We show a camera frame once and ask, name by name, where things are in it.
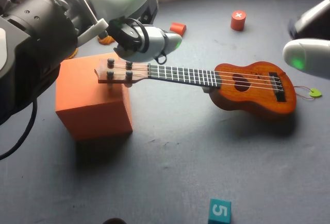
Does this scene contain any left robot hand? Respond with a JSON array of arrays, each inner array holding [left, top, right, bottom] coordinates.
[[84, 0, 184, 65]]

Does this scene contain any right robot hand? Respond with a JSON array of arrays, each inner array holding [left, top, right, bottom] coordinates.
[[282, 0, 330, 80]]

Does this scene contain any small brown ukulele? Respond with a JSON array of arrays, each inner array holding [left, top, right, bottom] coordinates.
[[94, 58, 298, 121]]

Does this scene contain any swirled toy cookie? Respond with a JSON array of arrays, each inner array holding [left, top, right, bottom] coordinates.
[[98, 33, 116, 46]]

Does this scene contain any orange half-cylinder block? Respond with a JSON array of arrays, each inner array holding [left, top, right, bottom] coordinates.
[[169, 22, 187, 36]]

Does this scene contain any orange cylinder with white cross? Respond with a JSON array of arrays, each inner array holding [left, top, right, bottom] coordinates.
[[230, 10, 248, 32]]

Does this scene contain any large orange block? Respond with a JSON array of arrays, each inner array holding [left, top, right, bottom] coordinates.
[[55, 53, 134, 142]]

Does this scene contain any grey table cloth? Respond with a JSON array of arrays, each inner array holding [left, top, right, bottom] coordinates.
[[0, 0, 330, 224]]

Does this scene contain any blue number five block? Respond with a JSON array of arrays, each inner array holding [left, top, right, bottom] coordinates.
[[207, 198, 233, 224]]

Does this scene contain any small black round object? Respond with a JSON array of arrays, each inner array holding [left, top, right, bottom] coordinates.
[[102, 217, 127, 224]]

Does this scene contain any green pick with red string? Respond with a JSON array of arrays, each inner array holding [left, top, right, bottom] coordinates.
[[294, 85, 323, 100]]

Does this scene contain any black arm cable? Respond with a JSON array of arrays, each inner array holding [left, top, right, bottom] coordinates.
[[0, 97, 38, 161]]

